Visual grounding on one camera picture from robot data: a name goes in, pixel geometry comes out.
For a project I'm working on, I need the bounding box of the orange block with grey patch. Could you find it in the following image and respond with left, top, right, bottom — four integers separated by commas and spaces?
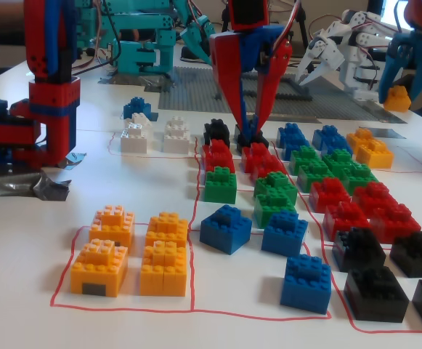
70, 238, 129, 298

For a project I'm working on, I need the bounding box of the white brick block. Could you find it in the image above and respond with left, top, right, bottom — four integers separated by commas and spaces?
165, 116, 190, 132
129, 112, 154, 128
163, 129, 192, 153
120, 125, 150, 153

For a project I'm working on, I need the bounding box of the green brick block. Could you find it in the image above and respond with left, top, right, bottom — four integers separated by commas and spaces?
253, 194, 295, 229
321, 148, 355, 172
203, 166, 238, 204
296, 161, 337, 193
253, 170, 298, 203
289, 145, 322, 175
341, 162, 379, 190

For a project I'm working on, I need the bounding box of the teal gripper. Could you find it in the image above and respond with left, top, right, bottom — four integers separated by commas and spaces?
179, 14, 219, 65

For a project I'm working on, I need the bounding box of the red brick block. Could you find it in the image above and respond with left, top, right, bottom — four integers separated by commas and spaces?
203, 140, 232, 157
352, 180, 400, 215
308, 177, 352, 214
201, 151, 235, 174
241, 143, 269, 161
368, 203, 422, 244
322, 201, 373, 241
252, 154, 288, 182

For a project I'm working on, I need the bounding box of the crumpled grey duct tape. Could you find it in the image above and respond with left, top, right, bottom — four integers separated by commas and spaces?
100, 71, 178, 92
0, 151, 88, 203

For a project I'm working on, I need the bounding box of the red blue gripper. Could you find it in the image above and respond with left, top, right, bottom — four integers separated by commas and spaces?
209, 25, 292, 138

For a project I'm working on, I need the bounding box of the black stand leg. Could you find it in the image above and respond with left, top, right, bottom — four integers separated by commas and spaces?
293, 0, 309, 55

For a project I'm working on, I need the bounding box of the grey studded base plate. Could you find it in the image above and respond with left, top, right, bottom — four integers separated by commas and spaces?
158, 66, 410, 125

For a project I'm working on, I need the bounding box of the orange brick block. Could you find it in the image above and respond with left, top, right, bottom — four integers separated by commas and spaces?
355, 140, 395, 170
145, 212, 190, 252
89, 204, 137, 255
346, 127, 377, 153
383, 85, 413, 112
139, 240, 189, 297

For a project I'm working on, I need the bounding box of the arm servo cable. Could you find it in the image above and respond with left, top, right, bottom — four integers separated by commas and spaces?
71, 38, 117, 77

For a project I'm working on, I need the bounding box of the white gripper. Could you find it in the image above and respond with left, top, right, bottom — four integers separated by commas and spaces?
295, 20, 346, 87

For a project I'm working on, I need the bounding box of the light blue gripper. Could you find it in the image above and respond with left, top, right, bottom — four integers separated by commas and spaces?
378, 31, 422, 105

